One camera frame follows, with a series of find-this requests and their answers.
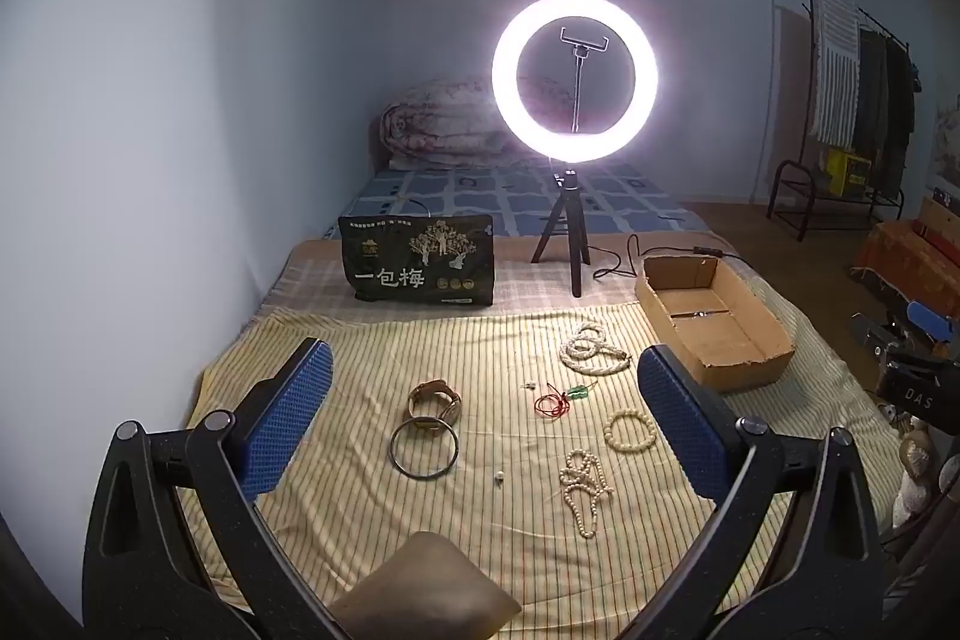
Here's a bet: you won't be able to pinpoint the orange cloth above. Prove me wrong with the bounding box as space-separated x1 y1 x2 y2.
851 220 960 311

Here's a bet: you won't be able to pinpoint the white ring light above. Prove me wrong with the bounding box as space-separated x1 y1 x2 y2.
491 0 659 165

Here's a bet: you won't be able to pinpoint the white striped hanging cloth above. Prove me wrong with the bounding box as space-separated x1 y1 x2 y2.
808 0 862 150

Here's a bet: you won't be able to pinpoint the black phone holder clamp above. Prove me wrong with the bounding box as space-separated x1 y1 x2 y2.
561 26 607 133

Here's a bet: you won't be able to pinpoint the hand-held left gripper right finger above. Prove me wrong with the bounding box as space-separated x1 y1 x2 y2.
637 344 886 640

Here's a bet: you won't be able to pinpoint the tan cushion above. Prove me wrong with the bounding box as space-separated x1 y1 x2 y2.
330 531 522 640

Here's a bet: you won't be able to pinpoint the black tripod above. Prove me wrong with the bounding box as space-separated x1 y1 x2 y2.
531 160 595 298

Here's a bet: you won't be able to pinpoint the blue patterned bedsheet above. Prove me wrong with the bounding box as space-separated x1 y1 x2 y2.
322 156 710 241

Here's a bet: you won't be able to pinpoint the black metal shoe rack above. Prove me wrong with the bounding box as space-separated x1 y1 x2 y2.
766 158 905 240

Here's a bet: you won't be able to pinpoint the dark hanging clothes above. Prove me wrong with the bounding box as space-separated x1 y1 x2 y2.
855 29 917 199

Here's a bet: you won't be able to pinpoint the white pearl necklace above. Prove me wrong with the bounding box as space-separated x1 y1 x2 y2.
559 449 617 540

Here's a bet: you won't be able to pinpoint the black power cable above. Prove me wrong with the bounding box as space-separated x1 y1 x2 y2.
587 233 745 281

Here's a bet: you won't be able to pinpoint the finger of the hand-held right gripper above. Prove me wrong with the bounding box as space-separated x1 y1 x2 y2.
851 311 912 357
905 301 958 338

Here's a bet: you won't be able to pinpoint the black snack bag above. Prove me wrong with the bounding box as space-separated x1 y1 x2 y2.
337 212 496 306

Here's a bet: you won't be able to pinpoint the black clothes rack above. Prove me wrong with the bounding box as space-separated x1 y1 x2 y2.
802 0 923 214

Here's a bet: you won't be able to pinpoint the thin metal bangle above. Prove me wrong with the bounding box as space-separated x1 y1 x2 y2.
388 416 460 480

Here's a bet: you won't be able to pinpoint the thick white bead necklace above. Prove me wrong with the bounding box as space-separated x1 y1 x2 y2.
559 321 635 376

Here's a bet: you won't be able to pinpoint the cream bead bracelet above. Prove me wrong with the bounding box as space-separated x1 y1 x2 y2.
603 409 659 453

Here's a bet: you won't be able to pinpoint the yellow striped cloth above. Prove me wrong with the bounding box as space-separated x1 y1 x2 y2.
184 299 901 618

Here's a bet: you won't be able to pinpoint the yellow box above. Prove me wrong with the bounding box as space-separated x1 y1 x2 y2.
821 149 872 195

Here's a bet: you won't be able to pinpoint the tan plaid blanket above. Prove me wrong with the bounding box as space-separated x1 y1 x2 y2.
259 233 833 341

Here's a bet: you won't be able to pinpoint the green jade pendant red string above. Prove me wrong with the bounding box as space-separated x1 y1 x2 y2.
534 383 593 420

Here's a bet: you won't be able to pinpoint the cardboard box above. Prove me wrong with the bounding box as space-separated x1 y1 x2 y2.
634 255 797 393

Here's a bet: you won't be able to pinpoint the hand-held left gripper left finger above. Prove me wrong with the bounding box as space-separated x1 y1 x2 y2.
81 337 353 640

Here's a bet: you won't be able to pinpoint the folded floral quilt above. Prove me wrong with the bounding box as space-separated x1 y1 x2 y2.
379 76 571 170

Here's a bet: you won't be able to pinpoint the gold wristwatch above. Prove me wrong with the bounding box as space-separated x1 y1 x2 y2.
409 380 464 435

